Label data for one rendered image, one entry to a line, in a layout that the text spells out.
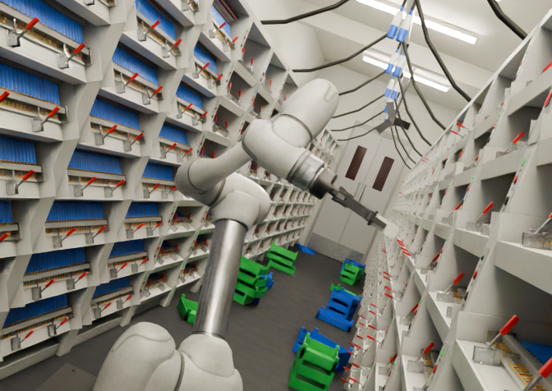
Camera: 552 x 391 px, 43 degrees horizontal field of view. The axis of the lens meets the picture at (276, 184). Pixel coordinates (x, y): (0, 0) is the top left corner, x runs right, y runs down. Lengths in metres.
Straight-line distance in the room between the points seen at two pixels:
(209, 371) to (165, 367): 0.14
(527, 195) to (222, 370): 1.04
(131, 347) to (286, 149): 0.66
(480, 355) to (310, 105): 0.83
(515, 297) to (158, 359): 0.97
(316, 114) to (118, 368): 0.83
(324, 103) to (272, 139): 0.17
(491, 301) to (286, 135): 0.65
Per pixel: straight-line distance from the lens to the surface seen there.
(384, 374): 2.58
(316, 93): 1.76
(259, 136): 1.68
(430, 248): 2.71
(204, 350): 2.00
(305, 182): 1.67
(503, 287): 1.33
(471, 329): 1.33
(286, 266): 7.87
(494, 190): 2.03
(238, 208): 2.18
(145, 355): 1.89
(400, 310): 2.73
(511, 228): 1.32
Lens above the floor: 1.07
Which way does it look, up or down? 2 degrees down
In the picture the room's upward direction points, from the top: 23 degrees clockwise
